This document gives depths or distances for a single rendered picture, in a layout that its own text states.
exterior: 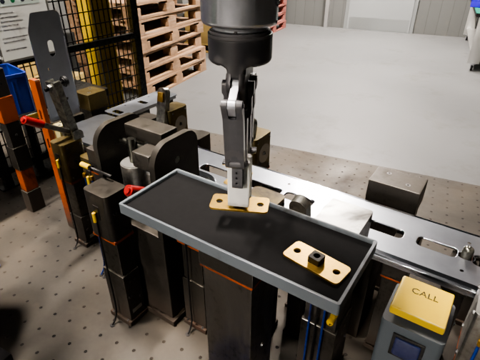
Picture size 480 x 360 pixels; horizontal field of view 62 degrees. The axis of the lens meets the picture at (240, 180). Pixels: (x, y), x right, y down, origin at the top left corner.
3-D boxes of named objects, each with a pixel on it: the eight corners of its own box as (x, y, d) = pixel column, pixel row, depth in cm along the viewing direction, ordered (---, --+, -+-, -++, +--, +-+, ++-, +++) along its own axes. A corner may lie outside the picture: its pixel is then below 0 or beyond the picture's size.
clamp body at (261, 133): (273, 221, 137) (278, 127, 119) (254, 240, 128) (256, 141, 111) (256, 215, 140) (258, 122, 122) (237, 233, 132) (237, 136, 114)
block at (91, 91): (121, 175, 163) (106, 89, 145) (105, 183, 158) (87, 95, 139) (108, 169, 167) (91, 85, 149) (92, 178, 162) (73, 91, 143)
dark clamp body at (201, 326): (228, 312, 103) (225, 186, 84) (198, 345, 95) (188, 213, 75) (206, 300, 107) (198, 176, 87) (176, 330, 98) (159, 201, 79)
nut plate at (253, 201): (269, 199, 59) (270, 193, 58) (267, 214, 56) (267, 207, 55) (213, 194, 60) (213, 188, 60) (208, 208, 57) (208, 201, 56)
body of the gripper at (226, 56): (269, 34, 41) (266, 118, 46) (276, 21, 49) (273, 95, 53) (198, 32, 42) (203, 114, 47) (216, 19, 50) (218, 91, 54)
